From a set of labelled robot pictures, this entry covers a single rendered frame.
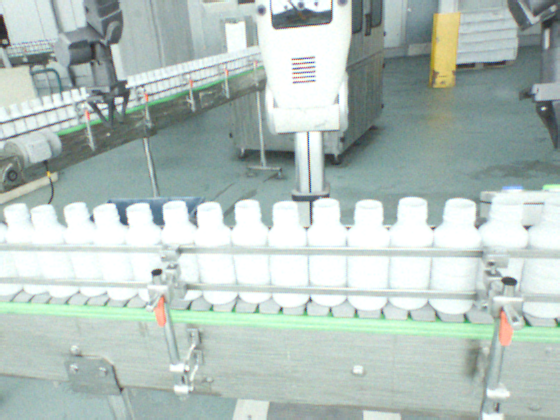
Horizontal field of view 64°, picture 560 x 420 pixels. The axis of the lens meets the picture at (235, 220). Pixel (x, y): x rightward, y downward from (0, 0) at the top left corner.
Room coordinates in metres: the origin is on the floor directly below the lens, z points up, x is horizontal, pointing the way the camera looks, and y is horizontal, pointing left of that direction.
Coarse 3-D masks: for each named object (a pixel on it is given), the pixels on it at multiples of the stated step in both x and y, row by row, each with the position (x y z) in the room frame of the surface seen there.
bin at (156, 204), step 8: (112, 200) 1.31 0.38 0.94; (120, 200) 1.31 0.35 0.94; (128, 200) 1.30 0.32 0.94; (136, 200) 1.29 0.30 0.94; (144, 200) 1.28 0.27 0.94; (152, 200) 1.28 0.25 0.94; (160, 200) 1.27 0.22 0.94; (168, 200) 1.26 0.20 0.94; (176, 200) 1.26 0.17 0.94; (184, 200) 1.25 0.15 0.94; (192, 200) 1.24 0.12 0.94; (200, 200) 1.21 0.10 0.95; (120, 208) 1.31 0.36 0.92; (152, 208) 1.28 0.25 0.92; (160, 208) 1.27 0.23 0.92; (192, 208) 1.24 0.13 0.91; (120, 216) 1.31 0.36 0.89; (152, 216) 1.28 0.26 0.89; (160, 216) 1.27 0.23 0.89; (192, 216) 1.12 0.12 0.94; (128, 224) 1.30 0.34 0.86; (160, 224) 1.27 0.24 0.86; (56, 384) 0.81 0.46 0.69
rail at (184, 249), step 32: (384, 256) 0.54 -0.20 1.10; (416, 256) 0.52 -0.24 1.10; (448, 256) 0.51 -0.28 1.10; (480, 256) 0.50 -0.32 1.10; (512, 256) 0.49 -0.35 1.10; (544, 256) 0.48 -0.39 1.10; (192, 288) 0.61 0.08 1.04; (224, 288) 0.60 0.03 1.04; (256, 288) 0.58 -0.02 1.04; (288, 288) 0.57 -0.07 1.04; (320, 288) 0.56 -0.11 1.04; (352, 288) 0.55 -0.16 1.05
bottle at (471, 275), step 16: (448, 208) 0.54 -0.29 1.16; (464, 208) 0.55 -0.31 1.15; (448, 224) 0.53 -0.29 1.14; (464, 224) 0.52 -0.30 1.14; (448, 240) 0.52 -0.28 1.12; (464, 240) 0.52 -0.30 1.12; (480, 240) 0.52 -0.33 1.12; (432, 272) 0.54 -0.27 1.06; (448, 272) 0.52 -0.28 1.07; (464, 272) 0.51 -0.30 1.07; (432, 288) 0.54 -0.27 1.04; (448, 288) 0.52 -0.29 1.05; (464, 288) 0.51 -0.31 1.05; (432, 304) 0.53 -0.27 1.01; (448, 304) 0.52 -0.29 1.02; (464, 304) 0.51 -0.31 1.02
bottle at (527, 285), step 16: (544, 208) 0.51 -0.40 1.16; (544, 224) 0.51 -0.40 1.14; (528, 240) 0.52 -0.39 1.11; (544, 240) 0.50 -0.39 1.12; (528, 272) 0.51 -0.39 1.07; (544, 272) 0.49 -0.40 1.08; (528, 288) 0.50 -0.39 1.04; (544, 288) 0.49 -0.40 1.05; (528, 304) 0.50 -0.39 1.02; (544, 304) 0.48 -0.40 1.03
